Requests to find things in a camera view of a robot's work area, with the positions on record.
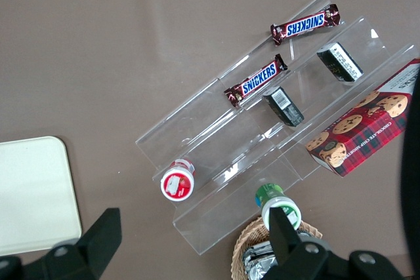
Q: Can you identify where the red strawberry yogurt cup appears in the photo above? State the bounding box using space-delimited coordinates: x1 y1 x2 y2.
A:
160 158 197 201

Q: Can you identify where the green yogurt cup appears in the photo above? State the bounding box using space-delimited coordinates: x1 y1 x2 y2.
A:
255 183 302 231

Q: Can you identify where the small tan wicker basket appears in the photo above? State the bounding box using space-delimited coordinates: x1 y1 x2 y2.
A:
232 216 324 280

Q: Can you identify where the silver foil packet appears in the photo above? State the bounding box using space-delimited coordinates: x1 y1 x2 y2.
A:
242 240 280 280

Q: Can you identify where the small black box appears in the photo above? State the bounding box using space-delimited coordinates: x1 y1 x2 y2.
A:
316 42 364 83
262 86 305 128

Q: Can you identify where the red tartan cookie box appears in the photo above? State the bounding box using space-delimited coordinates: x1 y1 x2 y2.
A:
304 58 420 178

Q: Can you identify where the white plastic tray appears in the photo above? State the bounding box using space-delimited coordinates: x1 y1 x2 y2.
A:
0 135 83 256

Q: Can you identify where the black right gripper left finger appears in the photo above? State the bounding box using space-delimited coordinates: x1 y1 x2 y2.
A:
22 208 123 280

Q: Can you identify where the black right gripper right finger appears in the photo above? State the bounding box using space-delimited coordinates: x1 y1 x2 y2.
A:
259 207 406 280

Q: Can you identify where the clear acrylic display stand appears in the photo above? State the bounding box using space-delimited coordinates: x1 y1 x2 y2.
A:
135 0 420 256

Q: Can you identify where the thick black cable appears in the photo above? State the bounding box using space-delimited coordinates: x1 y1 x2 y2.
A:
398 78 420 277

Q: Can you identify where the Snickers chocolate bar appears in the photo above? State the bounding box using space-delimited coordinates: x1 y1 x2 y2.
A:
224 53 289 109
270 3 341 47

